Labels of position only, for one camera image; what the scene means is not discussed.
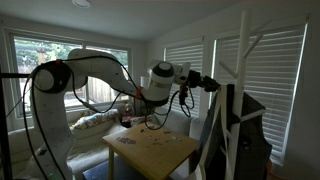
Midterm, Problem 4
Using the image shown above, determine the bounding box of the narrow white window blind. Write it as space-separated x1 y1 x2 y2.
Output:
162 43 204 118

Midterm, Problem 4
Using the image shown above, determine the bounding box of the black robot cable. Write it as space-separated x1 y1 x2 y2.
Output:
21 54 196 180

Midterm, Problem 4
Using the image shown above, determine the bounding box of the blue rug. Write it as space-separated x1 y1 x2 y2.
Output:
82 156 174 180

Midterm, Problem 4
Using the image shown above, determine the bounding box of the white coat rack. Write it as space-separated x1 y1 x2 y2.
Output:
218 8 268 180

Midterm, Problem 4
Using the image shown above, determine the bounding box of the round ceiling light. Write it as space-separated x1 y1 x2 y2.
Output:
72 0 93 8

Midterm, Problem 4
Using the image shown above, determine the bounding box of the wooden table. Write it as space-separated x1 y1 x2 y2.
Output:
101 121 200 180

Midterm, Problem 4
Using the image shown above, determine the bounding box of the black metal stand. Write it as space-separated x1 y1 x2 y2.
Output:
0 64 34 180

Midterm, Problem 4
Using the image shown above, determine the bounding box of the large glass window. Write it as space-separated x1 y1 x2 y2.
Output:
4 29 133 118

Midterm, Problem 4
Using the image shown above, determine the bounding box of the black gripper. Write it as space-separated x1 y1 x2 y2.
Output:
186 69 222 93

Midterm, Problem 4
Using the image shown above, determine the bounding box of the grey sofa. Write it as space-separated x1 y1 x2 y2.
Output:
8 105 205 180

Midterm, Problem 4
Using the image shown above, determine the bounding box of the white tote bag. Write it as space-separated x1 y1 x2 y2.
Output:
186 83 234 180

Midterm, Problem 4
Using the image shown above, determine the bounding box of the floral pillow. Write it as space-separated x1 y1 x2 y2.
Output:
71 108 120 130

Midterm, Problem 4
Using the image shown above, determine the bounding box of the snowman sticker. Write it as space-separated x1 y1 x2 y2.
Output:
141 123 162 133

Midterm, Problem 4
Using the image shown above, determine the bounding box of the wide white window blind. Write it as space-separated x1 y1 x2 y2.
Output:
210 24 308 166

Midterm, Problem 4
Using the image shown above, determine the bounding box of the santa sticker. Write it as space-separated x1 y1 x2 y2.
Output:
116 136 137 145

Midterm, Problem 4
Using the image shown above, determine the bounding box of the dark grey puffer jacket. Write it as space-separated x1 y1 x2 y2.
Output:
188 83 274 180

